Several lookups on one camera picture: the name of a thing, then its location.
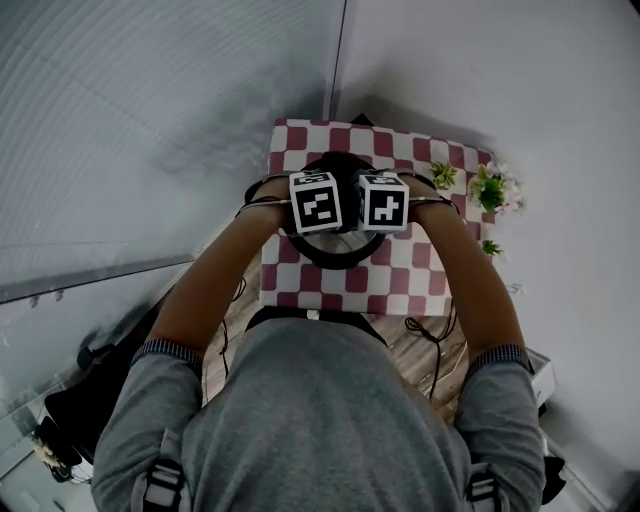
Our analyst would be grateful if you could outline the person's grey sweatshirt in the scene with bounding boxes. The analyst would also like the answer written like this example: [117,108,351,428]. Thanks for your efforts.
[90,317,547,512]

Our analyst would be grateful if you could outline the person's black trousers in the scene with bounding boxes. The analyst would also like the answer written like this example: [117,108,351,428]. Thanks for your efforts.
[243,305,390,347]

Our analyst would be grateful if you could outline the tangle of cables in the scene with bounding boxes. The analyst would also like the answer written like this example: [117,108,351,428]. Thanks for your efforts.
[49,462,94,486]

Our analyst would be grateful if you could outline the small variegated potted plant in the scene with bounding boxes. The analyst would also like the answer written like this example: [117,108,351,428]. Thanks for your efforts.
[428,160,459,190]

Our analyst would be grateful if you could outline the person's left forearm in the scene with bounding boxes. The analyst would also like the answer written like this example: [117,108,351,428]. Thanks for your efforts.
[148,197,294,359]

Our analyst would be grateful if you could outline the black office chair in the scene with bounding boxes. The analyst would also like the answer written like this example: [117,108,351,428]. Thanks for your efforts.
[38,319,156,484]
[542,454,566,506]

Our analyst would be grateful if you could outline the grey shoulder strap black buckle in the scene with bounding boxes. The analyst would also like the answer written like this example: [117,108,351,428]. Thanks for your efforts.
[142,457,186,512]
[464,462,504,512]

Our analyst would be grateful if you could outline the pink artificial flowers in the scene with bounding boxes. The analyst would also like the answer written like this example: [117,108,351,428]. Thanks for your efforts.
[30,437,64,471]

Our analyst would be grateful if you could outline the black cooker lid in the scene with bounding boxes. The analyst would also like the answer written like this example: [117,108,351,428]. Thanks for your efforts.
[243,150,462,261]

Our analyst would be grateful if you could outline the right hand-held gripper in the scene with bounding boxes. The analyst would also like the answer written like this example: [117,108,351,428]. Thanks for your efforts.
[357,171,411,233]

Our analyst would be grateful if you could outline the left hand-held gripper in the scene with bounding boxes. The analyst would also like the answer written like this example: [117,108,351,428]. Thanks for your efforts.
[287,169,345,236]

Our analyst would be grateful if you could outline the person's right forearm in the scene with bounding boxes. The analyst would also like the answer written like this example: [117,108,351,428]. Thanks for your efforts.
[409,197,529,361]

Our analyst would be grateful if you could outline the pink white checkered tablecloth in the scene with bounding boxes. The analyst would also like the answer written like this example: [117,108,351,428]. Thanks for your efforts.
[259,117,501,319]

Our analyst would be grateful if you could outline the potted plant with pale flowers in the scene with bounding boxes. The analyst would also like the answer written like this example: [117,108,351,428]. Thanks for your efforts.
[467,160,525,217]

